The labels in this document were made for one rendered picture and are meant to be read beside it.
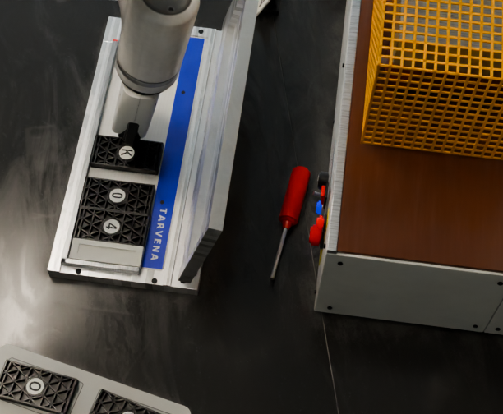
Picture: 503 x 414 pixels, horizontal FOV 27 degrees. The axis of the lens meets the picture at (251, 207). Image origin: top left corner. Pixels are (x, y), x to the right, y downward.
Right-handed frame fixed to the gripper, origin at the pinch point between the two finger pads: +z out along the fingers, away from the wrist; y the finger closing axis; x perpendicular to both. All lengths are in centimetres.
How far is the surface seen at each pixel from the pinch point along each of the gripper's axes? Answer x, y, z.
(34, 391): -4.9, 39.6, 3.6
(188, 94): 7.3, -8.8, 1.1
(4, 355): -9.9, 34.9, 5.9
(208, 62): 9.3, -14.9, 0.5
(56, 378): -2.6, 37.3, 4.0
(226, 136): 11.4, 9.6, -19.0
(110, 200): -0.7, 11.3, 1.6
